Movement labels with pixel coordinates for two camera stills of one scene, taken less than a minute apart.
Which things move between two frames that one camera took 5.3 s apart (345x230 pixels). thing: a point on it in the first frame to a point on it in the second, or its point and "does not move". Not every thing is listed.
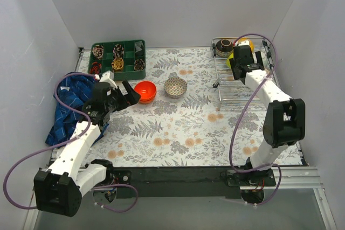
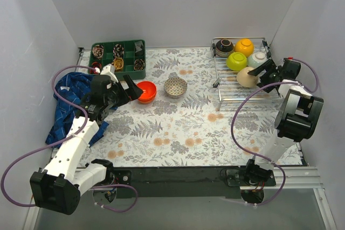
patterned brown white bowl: (175, 86) does not move
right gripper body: (259, 55) to (271, 73)
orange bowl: (145, 102) does not move
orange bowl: (146, 90) does not move
